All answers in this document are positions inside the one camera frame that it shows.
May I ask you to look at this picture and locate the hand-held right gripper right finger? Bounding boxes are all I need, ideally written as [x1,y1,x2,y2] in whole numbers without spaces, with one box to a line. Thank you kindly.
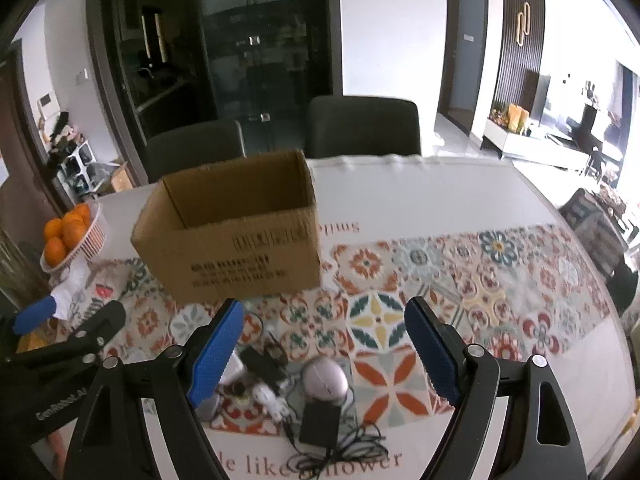
[404,296,588,480]

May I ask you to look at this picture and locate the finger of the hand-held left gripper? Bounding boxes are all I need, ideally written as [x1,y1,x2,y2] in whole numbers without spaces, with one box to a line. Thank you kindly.
[2,300,127,366]
[0,296,56,356]

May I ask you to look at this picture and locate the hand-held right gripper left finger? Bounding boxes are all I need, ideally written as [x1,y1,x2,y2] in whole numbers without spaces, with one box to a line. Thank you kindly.
[70,297,246,480]

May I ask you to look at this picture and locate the white and grey small device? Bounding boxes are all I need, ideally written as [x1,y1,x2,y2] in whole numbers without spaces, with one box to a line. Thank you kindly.
[197,350,247,421]

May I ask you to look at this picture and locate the black charger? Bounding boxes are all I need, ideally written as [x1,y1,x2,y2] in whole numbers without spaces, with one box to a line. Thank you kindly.
[240,342,288,386]

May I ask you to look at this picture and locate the white plug charger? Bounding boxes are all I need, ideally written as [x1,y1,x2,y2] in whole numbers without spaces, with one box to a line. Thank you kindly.
[252,382,293,421]

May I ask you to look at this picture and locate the brown cardboard box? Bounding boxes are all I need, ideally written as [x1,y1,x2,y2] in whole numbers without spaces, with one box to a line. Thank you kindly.
[131,150,322,306]

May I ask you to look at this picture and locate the white items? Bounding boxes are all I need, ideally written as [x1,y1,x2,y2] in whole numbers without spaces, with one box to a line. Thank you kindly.
[303,357,349,403]

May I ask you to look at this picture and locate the black power adapter with cable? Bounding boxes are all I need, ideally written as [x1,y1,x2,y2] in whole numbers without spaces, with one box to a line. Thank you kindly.
[282,402,388,467]

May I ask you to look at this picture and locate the brown wooden board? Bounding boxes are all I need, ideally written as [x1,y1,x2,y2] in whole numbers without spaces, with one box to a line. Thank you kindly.
[17,332,51,353]

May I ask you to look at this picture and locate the floral fabric tissue pouch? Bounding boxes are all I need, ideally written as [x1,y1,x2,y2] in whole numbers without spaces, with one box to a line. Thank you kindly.
[75,262,135,318]

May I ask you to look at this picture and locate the white crumpled tissue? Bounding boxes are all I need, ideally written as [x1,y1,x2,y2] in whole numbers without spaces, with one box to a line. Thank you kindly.
[50,260,93,320]

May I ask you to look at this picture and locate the pile of oranges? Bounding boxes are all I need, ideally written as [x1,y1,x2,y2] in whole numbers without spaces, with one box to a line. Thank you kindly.
[42,202,94,267]

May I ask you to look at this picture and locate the white plastic fruit basket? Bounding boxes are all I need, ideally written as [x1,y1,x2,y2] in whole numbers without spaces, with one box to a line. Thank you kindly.
[39,200,108,273]

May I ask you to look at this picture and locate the small cardboard box on floor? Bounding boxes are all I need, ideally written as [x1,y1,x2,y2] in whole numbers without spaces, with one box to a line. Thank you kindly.
[100,160,136,193]

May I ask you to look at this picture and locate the brown wooden door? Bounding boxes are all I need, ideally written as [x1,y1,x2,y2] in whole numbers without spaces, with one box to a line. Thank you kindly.
[0,40,61,241]

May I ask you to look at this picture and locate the white cluttered shelf rack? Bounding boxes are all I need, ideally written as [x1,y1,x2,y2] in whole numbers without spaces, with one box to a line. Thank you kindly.
[47,130,97,196]

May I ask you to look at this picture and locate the dark grey dining chair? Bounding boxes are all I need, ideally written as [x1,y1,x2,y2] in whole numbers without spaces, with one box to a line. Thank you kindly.
[145,120,246,183]
[306,96,422,158]

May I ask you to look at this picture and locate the patterned dark cushion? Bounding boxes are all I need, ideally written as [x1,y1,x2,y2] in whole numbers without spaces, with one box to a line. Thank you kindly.
[560,189,627,273]

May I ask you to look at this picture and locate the white television cabinet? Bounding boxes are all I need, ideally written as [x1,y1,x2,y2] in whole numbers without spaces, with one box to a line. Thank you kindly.
[481,117,591,171]

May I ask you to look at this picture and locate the pink flower arrangement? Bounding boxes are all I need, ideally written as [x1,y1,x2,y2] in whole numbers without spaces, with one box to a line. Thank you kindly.
[597,182,633,211]

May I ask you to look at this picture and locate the yellow bags and flowers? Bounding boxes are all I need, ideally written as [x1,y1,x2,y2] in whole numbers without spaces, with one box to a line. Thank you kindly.
[492,102,531,136]

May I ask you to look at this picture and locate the black television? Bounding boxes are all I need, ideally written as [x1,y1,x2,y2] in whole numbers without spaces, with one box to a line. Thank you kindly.
[530,74,552,123]

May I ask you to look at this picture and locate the dark glass sliding door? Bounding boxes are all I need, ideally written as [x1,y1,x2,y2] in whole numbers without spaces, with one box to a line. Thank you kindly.
[87,0,343,161]

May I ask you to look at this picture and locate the dark hallway door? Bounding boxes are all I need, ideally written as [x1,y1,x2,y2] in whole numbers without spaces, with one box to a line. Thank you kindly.
[439,0,490,136]

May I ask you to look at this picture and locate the dark slatted wall panel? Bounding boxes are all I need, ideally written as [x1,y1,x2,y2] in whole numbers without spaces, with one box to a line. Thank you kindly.
[492,0,546,106]

